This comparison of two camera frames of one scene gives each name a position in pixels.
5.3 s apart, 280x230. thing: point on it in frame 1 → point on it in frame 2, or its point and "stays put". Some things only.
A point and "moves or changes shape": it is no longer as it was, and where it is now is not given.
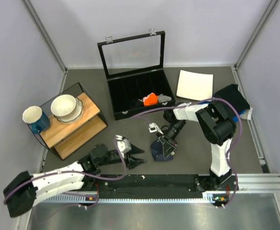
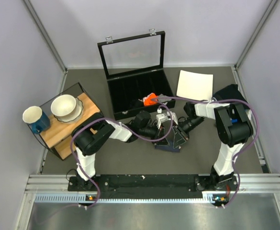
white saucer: (77, 112) stays put
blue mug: (35, 115) stays put
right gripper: (168, 148) → (179, 139)
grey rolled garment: (162, 98) stays put
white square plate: (194, 86) stays put
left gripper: (133, 162) → (162, 142)
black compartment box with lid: (134, 66) stays put
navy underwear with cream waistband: (157, 151) moves or changes shape
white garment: (247, 114) stays put
